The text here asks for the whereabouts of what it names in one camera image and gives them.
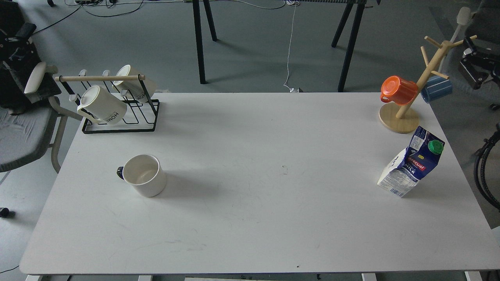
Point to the white mug with black handle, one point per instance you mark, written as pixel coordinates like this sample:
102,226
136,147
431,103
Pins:
145,174

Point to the blue white milk carton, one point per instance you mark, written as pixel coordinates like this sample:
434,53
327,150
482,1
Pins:
412,164

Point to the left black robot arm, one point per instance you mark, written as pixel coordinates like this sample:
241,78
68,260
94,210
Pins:
19,57

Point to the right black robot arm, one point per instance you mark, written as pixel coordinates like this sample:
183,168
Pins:
479,66

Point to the black table trestle legs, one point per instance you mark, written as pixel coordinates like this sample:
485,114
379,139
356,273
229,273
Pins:
349,4

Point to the orange mug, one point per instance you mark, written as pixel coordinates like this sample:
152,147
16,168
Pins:
398,90

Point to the wooden mug tree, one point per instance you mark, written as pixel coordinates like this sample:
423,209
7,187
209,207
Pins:
403,119

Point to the cream mug front on rack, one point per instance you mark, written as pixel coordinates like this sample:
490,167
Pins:
99,106

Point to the blue mug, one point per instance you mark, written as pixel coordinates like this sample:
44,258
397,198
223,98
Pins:
435,88

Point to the grey office chair right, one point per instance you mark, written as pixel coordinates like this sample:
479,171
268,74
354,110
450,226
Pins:
484,22

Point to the black wire mug rack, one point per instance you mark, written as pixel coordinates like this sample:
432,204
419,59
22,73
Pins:
140,117

